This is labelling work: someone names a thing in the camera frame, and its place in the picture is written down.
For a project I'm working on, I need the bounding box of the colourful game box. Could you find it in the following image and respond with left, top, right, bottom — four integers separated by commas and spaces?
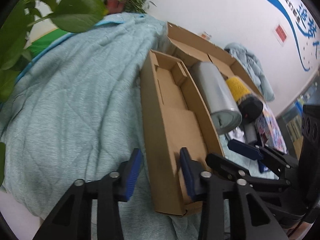
255, 103, 287, 154

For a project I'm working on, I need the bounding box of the silver metal cylinder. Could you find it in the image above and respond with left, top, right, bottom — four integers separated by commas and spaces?
190, 62, 242, 135

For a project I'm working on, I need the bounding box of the yellow label plastic jar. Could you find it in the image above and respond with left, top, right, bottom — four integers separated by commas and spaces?
226, 76, 264, 123

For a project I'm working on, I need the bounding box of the white spray bottle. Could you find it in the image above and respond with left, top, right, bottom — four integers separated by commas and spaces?
244, 123, 257, 144

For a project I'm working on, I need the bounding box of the glass door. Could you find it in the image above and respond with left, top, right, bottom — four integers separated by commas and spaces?
277, 70, 319, 159

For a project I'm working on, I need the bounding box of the brown cardboard box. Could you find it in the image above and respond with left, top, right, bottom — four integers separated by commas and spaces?
140, 23, 260, 217

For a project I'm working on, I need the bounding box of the light blue puffer jacket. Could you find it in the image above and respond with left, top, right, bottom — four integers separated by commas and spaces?
224, 42, 275, 102

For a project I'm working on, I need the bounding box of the large green leaf plant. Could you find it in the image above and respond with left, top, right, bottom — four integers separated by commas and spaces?
0, 0, 110, 188

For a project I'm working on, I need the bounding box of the red wall notice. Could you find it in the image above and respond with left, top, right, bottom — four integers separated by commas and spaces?
273, 24, 287, 46

